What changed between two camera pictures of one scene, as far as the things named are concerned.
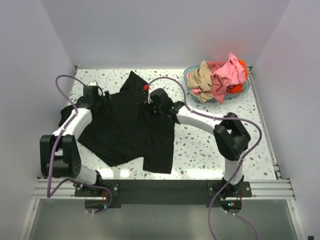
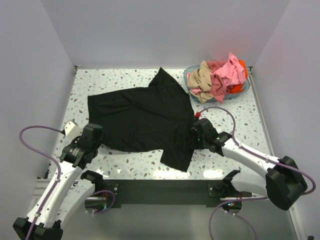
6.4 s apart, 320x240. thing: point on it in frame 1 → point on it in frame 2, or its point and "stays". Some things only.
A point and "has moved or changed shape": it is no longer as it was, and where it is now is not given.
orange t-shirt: (239, 88) stays
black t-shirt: (117, 134) has moved or changed shape
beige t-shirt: (201, 78) stays
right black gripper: (144, 107) → (194, 132)
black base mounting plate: (165, 192) stays
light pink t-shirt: (196, 90) stays
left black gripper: (107, 105) → (75, 141)
